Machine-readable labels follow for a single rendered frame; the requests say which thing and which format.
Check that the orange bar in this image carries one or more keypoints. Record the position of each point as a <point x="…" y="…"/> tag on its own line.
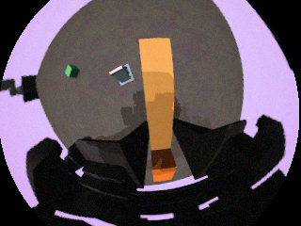
<point x="159" y="89"/>

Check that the small green block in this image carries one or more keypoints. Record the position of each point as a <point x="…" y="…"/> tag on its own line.
<point x="72" y="71"/>

